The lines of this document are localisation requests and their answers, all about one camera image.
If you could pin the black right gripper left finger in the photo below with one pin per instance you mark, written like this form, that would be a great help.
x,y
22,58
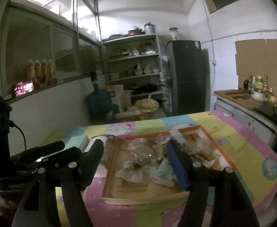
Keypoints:
x,y
89,163

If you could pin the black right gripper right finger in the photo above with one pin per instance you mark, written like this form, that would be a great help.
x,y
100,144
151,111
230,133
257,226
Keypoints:
x,y
182,164

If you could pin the pink plush toy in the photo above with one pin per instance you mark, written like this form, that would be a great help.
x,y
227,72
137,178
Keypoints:
x,y
147,159

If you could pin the person's left hand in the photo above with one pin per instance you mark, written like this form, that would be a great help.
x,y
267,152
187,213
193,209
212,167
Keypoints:
x,y
7,206

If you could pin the green white cardboard box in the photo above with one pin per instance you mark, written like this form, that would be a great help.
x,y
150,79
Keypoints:
x,y
80,142

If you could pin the blue water jug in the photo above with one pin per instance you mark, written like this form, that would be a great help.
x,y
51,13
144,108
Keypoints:
x,y
99,102

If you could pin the dark grey refrigerator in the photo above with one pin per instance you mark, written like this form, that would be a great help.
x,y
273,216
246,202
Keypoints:
x,y
187,70

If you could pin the kitchen counter with bottles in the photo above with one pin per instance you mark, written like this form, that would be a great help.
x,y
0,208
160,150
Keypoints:
x,y
243,111

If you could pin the metal kitchen shelf rack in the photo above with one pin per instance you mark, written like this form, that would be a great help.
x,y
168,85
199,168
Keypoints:
x,y
134,60

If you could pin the glass jar on refrigerator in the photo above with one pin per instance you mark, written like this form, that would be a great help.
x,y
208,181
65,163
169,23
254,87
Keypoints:
x,y
174,34

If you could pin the brown cardboard wall panel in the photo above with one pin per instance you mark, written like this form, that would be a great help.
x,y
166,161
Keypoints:
x,y
258,58

